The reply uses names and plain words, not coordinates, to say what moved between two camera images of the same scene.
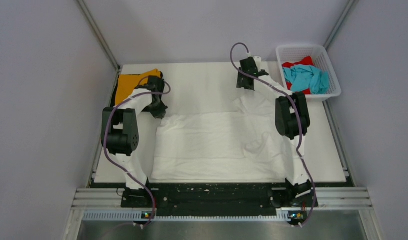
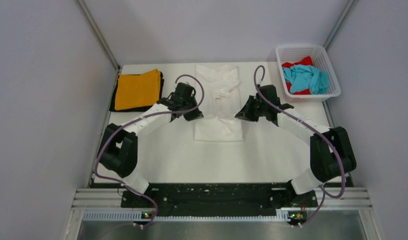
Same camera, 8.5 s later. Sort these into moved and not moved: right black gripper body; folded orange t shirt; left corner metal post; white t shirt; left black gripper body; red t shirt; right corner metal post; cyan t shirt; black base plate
Moved: left black gripper body; right black gripper body; white t shirt
Not moved: right corner metal post; red t shirt; left corner metal post; cyan t shirt; folded orange t shirt; black base plate
